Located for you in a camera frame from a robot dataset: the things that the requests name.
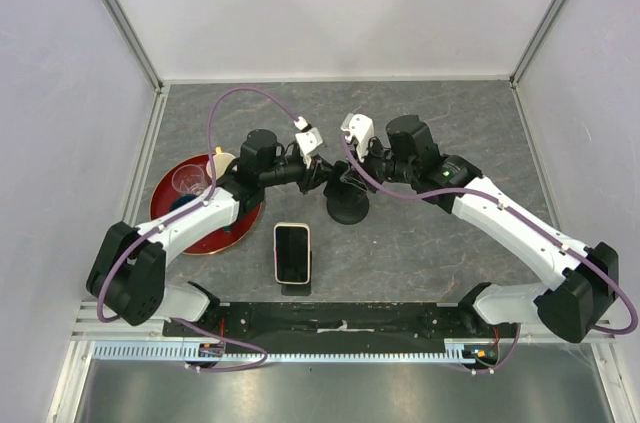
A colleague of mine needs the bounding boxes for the blue mug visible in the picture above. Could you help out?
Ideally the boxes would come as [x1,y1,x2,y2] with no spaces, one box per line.
[169,194,197,212]

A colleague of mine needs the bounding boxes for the left aluminium frame post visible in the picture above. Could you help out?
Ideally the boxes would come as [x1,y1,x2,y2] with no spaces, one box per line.
[101,0,164,92]

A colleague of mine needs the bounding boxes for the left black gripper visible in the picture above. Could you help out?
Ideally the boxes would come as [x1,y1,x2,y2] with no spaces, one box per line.
[258,151,336,193]

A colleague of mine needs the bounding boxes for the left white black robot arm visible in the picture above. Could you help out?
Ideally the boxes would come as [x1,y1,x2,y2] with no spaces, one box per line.
[86,126,332,336]

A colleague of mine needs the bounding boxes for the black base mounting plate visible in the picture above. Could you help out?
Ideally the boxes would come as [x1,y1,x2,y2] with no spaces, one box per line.
[194,302,516,340]

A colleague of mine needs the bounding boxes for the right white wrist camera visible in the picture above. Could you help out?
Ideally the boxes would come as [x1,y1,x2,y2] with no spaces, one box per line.
[340,113,375,163]

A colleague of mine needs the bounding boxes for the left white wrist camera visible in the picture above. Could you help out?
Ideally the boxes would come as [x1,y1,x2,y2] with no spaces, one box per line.
[294,116,323,168]

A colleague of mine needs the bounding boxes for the black smartphone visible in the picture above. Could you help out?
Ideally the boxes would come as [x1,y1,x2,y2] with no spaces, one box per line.
[323,161,367,199]

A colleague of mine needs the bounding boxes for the yellow cup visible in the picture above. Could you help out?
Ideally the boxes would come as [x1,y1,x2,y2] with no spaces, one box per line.
[205,147,235,181]

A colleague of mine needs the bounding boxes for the slotted cable duct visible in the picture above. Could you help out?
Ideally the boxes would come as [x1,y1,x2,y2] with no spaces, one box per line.
[92,341,497,364]

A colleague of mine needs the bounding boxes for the front aluminium rail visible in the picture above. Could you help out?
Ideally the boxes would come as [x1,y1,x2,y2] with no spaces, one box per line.
[69,300,616,343]

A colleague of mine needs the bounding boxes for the pink-case smartphone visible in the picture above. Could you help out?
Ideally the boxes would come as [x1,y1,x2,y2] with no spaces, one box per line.
[273,222,312,286]

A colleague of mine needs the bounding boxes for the red round tray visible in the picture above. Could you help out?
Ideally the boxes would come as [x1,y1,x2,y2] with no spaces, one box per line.
[149,154,262,255]

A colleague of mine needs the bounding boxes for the black round-base phone holder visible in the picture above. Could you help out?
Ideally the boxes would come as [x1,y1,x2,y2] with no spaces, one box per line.
[326,193,370,225]

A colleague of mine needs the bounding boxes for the right aluminium frame post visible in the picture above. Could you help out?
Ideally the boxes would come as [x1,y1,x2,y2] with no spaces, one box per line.
[509,0,569,89]

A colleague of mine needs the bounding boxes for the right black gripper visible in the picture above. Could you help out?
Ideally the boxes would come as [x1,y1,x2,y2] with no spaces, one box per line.
[345,135,418,193]

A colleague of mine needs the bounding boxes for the aluminium frame post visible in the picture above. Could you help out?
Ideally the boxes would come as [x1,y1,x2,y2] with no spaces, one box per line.
[101,0,164,92]
[509,0,569,89]

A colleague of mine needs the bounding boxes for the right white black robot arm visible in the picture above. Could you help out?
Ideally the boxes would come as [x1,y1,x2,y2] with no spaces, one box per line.
[341,114,619,343]

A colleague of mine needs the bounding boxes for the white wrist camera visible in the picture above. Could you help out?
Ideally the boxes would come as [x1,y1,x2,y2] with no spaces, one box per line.
[340,113,375,163]
[294,116,323,168]

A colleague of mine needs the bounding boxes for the clear plastic cup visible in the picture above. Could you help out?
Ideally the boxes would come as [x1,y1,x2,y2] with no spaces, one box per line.
[171,164,208,196]

